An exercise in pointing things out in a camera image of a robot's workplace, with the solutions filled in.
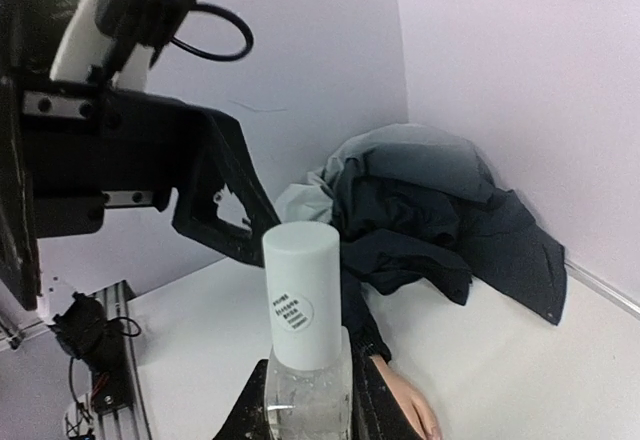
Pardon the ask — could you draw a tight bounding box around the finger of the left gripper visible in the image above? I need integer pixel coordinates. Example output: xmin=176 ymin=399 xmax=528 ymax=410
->
xmin=172 ymin=110 xmax=279 ymax=267
xmin=1 ymin=75 xmax=41 ymax=310

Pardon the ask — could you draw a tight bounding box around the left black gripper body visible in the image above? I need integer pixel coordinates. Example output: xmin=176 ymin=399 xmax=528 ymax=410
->
xmin=1 ymin=0 xmax=211 ymax=240

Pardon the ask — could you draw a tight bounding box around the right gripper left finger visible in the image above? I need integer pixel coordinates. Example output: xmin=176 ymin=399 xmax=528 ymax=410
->
xmin=214 ymin=359 xmax=271 ymax=440

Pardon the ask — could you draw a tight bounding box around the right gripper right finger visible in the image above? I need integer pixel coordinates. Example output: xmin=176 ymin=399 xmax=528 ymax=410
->
xmin=352 ymin=342 xmax=421 ymax=439

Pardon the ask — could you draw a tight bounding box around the clear nail polish bottle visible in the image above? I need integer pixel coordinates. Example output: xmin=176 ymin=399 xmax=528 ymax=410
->
xmin=264 ymin=330 xmax=353 ymax=440

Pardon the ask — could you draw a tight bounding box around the white nail polish cap brush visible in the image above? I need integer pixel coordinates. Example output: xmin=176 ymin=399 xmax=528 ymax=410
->
xmin=262 ymin=221 xmax=342 ymax=371

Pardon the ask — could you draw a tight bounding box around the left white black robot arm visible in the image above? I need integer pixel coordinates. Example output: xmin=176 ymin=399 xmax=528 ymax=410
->
xmin=1 ymin=0 xmax=278 ymax=359

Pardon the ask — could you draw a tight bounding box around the mannequin hand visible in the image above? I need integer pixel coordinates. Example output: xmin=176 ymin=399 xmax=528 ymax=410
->
xmin=370 ymin=355 xmax=443 ymax=440

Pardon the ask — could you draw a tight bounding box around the black grey jacket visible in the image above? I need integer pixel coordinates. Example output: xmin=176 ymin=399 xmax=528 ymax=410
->
xmin=276 ymin=124 xmax=567 ymax=360

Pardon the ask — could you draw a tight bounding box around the aluminium front rail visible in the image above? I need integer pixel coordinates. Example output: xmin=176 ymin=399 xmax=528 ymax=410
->
xmin=28 ymin=276 xmax=152 ymax=439

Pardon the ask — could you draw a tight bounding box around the aluminium rail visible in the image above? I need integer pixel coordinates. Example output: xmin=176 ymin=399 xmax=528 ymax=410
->
xmin=565 ymin=260 xmax=640 ymax=320
xmin=28 ymin=276 xmax=152 ymax=439

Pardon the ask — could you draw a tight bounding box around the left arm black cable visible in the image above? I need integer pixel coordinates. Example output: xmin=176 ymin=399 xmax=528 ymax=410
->
xmin=169 ymin=2 xmax=255 ymax=62

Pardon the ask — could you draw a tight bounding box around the aluminium back rail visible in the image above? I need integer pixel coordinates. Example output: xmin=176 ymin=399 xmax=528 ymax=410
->
xmin=565 ymin=260 xmax=640 ymax=320

